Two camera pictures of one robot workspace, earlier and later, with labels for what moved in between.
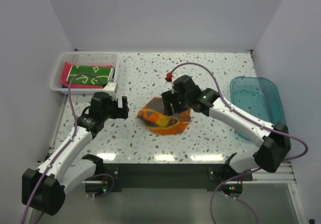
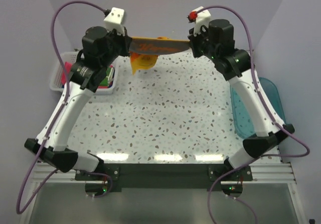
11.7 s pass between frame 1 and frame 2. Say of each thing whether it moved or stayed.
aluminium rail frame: stayed
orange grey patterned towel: moved
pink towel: stayed
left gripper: moved
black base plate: stayed
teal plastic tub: stayed
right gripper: moved
